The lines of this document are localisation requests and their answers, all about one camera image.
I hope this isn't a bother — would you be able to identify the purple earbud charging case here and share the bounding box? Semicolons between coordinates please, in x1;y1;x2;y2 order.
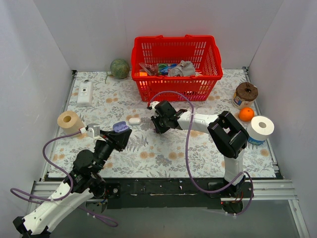
112;121;129;133

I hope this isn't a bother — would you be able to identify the white earbud charging case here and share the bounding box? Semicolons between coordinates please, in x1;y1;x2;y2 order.
128;118;141;125

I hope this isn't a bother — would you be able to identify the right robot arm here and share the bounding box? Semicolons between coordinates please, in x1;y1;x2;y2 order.
148;101;250;197

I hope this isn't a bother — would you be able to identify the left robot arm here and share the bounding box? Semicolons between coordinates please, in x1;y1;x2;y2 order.
10;123;132;238

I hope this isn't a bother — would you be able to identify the floral patterned table mat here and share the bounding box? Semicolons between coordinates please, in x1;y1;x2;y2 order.
52;69;276;178

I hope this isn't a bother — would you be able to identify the beige paper roll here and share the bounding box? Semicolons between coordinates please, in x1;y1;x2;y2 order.
57;111;84;137

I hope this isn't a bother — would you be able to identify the white rectangular device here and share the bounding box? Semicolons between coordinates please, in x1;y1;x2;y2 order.
77;81;93;107

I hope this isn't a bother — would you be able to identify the crumpled grey bag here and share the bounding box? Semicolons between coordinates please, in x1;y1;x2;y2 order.
167;60;196;77

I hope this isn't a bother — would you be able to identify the red plastic shopping basket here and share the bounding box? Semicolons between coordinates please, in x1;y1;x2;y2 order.
131;35;223;102

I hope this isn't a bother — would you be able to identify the green melon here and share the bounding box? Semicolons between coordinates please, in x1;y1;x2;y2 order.
110;59;130;79

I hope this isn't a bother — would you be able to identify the orange fruit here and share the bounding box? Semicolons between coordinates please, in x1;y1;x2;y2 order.
239;107;255;122

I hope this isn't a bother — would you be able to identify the brown lidded jar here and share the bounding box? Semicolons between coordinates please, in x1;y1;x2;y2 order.
232;82;259;109

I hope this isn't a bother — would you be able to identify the white toilet paper roll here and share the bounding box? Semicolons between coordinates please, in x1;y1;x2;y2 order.
247;116;274;141

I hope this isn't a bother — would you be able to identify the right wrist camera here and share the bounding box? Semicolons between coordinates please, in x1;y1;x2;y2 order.
147;101;159;112

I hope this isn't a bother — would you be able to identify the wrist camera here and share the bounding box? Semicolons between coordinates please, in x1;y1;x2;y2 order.
79;123;101;139
147;101;159;112

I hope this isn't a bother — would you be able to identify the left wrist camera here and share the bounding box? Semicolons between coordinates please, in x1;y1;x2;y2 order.
79;123;101;139

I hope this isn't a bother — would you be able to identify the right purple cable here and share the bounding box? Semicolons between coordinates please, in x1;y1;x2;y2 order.
147;91;255;216

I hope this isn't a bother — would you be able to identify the purple cable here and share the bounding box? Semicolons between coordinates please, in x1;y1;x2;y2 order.
147;91;255;216
10;127;119;228

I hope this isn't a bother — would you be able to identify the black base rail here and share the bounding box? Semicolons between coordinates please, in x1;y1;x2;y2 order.
105;178;251;209

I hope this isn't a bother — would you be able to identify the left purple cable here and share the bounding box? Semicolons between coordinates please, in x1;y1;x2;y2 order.
10;127;119;228

